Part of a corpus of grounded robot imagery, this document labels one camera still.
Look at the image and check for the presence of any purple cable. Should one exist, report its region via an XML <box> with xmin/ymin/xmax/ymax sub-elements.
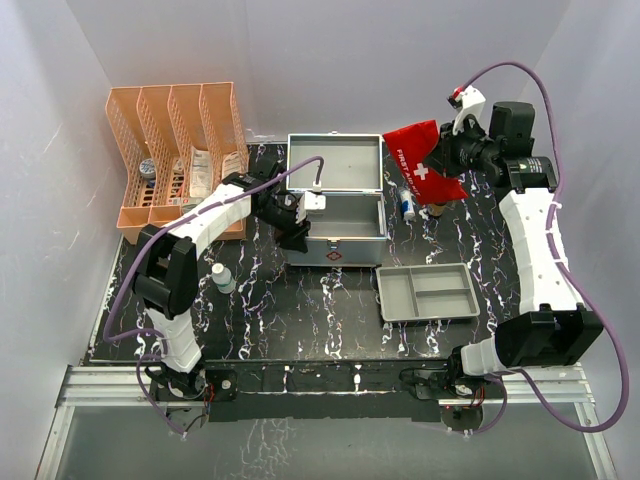
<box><xmin>103</xmin><ymin>154</ymin><xmax>326</xmax><ymax>441</ymax></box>
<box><xmin>449</xmin><ymin>60</ymin><xmax>631</xmax><ymax>439</ymax></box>

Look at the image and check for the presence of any white blue tube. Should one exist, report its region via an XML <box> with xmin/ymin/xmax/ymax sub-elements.
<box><xmin>398</xmin><ymin>188</ymin><xmax>416</xmax><ymax>222</ymax></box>

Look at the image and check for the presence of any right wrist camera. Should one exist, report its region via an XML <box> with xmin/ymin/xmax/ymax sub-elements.
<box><xmin>448</xmin><ymin>85</ymin><xmax>486</xmax><ymax>135</ymax></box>

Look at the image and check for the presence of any silver metal medicine case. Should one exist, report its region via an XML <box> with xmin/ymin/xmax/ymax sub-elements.
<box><xmin>284</xmin><ymin>133</ymin><xmax>388</xmax><ymax>268</ymax></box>

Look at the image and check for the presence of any clear bottle white cap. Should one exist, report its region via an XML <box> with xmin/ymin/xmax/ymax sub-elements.
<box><xmin>211</xmin><ymin>263</ymin><xmax>236</xmax><ymax>294</ymax></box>

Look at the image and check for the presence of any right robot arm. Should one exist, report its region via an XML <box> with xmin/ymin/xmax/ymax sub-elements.
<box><xmin>414</xmin><ymin>101</ymin><xmax>603</xmax><ymax>398</ymax></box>

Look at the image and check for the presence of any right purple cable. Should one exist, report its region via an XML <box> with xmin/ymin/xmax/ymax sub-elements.
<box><xmin>449</xmin><ymin>60</ymin><xmax>631</xmax><ymax>439</ymax></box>

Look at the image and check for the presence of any orange plastic file organizer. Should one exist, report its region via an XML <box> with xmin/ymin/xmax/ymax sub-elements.
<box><xmin>105</xmin><ymin>82</ymin><xmax>249</xmax><ymax>245</ymax></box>

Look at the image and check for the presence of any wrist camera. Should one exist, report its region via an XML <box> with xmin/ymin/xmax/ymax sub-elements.
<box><xmin>448</xmin><ymin>85</ymin><xmax>486</xmax><ymax>135</ymax></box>
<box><xmin>301</xmin><ymin>191</ymin><xmax>327</xmax><ymax>212</ymax></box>

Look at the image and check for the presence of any round blue white tin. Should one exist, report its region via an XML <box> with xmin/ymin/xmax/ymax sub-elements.
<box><xmin>138</xmin><ymin>158</ymin><xmax>156</xmax><ymax>180</ymax></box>

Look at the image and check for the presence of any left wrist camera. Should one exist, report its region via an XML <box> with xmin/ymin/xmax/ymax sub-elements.
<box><xmin>301</xmin><ymin>191</ymin><xmax>327</xmax><ymax>212</ymax></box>

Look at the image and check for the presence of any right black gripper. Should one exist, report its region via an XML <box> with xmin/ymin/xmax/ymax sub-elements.
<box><xmin>423</xmin><ymin>117</ymin><xmax>499</xmax><ymax>180</ymax></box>

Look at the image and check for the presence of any grey stationery box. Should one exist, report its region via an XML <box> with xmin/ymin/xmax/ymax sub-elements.
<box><xmin>181</xmin><ymin>197</ymin><xmax>204</xmax><ymax>214</ymax></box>

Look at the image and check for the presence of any white oval card package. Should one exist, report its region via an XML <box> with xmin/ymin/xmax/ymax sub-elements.
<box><xmin>221</xmin><ymin>151</ymin><xmax>242</xmax><ymax>182</ymax></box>

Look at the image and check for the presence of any white ruler set package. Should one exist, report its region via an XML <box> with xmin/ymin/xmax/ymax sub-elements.
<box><xmin>189</xmin><ymin>147</ymin><xmax>213</xmax><ymax>199</ymax></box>

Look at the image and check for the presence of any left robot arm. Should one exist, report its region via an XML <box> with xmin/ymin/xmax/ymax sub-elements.
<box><xmin>131</xmin><ymin>161</ymin><xmax>326</xmax><ymax>399</ymax></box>

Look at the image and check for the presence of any brown bottle orange cap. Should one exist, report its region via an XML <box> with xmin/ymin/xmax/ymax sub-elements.
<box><xmin>428</xmin><ymin>203</ymin><xmax>447</xmax><ymax>218</ymax></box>

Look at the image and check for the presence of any grey plastic tray insert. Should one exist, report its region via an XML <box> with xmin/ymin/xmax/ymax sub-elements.
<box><xmin>376</xmin><ymin>263</ymin><xmax>480</xmax><ymax>324</ymax></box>

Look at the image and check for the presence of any aluminium frame rail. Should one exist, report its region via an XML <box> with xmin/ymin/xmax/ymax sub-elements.
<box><xmin>37</xmin><ymin>363</ymin><xmax>617</xmax><ymax>479</ymax></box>

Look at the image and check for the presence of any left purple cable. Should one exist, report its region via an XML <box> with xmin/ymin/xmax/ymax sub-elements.
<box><xmin>103</xmin><ymin>154</ymin><xmax>326</xmax><ymax>441</ymax></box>

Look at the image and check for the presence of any red first aid pouch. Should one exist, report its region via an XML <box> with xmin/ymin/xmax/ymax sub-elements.
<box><xmin>383</xmin><ymin>120</ymin><xmax>468</xmax><ymax>206</ymax></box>

